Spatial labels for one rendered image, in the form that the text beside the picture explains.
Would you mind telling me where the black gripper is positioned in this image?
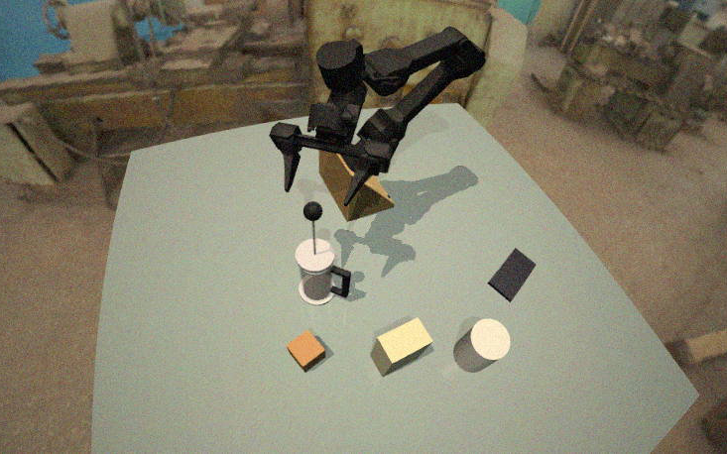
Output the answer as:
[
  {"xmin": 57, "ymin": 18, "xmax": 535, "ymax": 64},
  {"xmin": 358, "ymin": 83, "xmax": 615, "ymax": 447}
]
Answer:
[{"xmin": 269, "ymin": 122, "xmax": 393, "ymax": 206}]

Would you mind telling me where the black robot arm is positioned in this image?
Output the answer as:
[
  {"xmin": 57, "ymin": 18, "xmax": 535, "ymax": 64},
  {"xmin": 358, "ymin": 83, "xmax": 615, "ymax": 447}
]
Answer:
[{"xmin": 307, "ymin": 26, "xmax": 486, "ymax": 157}]

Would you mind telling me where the french press coffee maker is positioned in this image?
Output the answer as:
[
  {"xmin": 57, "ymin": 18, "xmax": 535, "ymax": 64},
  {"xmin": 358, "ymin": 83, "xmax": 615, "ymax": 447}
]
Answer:
[{"xmin": 296, "ymin": 201, "xmax": 351, "ymax": 306}]

